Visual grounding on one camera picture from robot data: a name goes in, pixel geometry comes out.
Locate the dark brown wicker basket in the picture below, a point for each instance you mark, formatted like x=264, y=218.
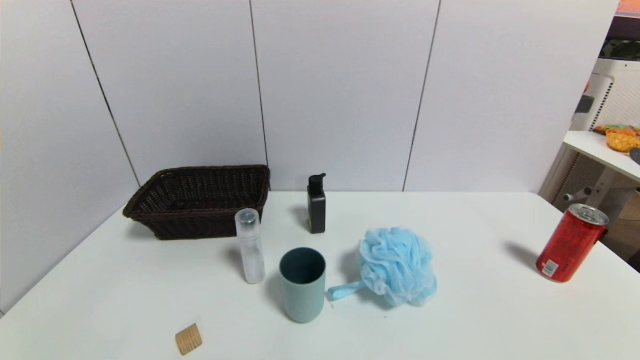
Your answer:
x=200, y=202

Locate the black pump bottle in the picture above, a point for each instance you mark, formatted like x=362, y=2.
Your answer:
x=316, y=207

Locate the clear plastic bottle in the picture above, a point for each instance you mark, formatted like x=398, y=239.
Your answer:
x=251, y=250

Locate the teal plastic cup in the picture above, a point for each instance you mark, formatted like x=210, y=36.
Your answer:
x=303, y=290

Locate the light blue bath loofah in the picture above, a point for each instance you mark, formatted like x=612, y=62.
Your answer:
x=397, y=265

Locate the small ribbed wooden block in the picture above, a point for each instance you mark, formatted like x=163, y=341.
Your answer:
x=189, y=339

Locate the red soda can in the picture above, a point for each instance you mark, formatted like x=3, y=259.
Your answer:
x=570, y=245

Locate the orange snack bag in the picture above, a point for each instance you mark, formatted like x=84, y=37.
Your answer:
x=621, y=138

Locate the white perforated cabinet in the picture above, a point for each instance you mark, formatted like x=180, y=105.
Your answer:
x=612, y=95

